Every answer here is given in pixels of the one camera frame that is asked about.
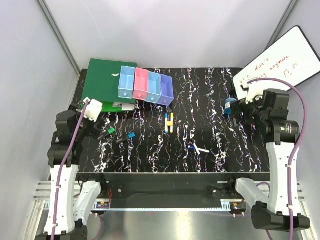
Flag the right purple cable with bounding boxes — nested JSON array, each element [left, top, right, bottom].
[[246, 77, 308, 240]]

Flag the blue sharpener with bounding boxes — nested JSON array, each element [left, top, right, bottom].
[[128, 132, 136, 139]]

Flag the white board with writing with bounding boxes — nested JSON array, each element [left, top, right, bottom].
[[232, 25, 320, 100]]

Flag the green ring binder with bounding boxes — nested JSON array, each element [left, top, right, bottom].
[[81, 58, 137, 113]]

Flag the green sharpener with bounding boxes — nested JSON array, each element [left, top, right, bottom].
[[108, 127, 116, 135]]

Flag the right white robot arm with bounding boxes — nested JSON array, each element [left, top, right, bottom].
[[225, 89, 311, 232]]

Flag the white marker pen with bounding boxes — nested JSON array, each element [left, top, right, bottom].
[[193, 143, 210, 154]]

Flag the blue capped white marker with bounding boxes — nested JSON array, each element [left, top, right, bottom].
[[165, 113, 169, 134]]

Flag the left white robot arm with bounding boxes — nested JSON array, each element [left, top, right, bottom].
[[35, 109, 108, 240]]

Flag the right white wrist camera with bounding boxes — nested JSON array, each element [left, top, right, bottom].
[[241, 81, 265, 104]]

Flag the light blue bin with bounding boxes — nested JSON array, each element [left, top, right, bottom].
[[118, 66, 136, 99]]

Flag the yellow capped white marker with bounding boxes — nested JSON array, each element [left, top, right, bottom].
[[169, 112, 174, 133]]

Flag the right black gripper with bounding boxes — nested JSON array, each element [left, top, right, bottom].
[[229, 90, 269, 127]]

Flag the black marble mat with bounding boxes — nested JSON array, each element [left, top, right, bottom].
[[79, 67, 270, 173]]

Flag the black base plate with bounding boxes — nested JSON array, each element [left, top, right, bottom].
[[76, 172, 270, 211]]

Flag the purple cable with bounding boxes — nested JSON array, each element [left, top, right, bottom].
[[49, 98, 90, 240], [246, 77, 308, 240]]

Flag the pink bin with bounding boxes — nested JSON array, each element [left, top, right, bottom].
[[132, 67, 149, 101]]

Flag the aluminium frame rail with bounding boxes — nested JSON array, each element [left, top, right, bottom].
[[35, 0, 81, 77]]

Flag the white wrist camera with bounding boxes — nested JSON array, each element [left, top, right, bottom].
[[241, 81, 265, 104], [83, 97, 103, 123]]

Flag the teal blue bin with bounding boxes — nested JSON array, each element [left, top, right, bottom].
[[145, 71, 161, 104]]

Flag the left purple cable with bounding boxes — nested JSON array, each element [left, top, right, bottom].
[[49, 98, 90, 240]]

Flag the purple bin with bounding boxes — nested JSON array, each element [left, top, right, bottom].
[[157, 74, 174, 106]]

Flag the dark blue capped marker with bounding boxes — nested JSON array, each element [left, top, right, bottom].
[[188, 145, 196, 150]]

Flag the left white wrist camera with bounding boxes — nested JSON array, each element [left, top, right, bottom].
[[83, 97, 103, 123]]

